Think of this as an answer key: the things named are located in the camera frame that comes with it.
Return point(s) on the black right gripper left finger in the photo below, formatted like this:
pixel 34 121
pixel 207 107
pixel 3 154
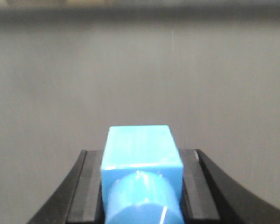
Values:
pixel 78 199

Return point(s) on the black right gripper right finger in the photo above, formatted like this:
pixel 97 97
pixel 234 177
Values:
pixel 210 196

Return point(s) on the blue block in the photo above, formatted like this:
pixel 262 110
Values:
pixel 141 176

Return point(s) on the black conveyor belt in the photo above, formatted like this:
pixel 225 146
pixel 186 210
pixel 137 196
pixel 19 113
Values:
pixel 66 77

